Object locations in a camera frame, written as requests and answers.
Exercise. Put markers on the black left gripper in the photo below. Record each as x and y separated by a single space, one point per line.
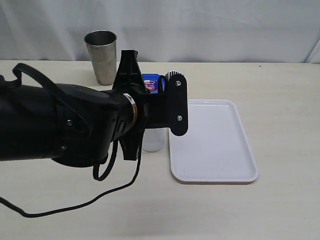
168 109

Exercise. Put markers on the clear plastic tall container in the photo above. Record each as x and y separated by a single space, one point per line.
153 139

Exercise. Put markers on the blue plastic container lid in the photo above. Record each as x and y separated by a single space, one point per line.
154 82

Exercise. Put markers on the stainless steel tumbler cup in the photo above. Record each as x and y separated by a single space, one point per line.
102 49

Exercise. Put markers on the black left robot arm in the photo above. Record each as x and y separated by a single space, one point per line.
74 125

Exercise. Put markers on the white rectangular plastic tray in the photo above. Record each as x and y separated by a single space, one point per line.
215 149

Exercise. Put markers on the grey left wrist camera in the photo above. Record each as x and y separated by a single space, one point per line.
169 74

